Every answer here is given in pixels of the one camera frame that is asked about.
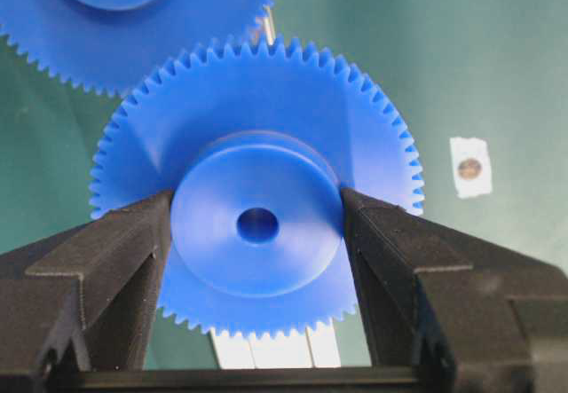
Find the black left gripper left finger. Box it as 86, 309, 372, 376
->
1, 191, 172, 392

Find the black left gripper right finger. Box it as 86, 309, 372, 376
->
341, 188, 567, 392

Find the small blue plastic gear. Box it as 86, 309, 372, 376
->
90, 41, 424, 336

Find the large blue plastic gear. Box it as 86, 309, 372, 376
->
1, 0, 272, 96

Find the white tape position marker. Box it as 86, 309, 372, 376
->
449, 137, 493, 199

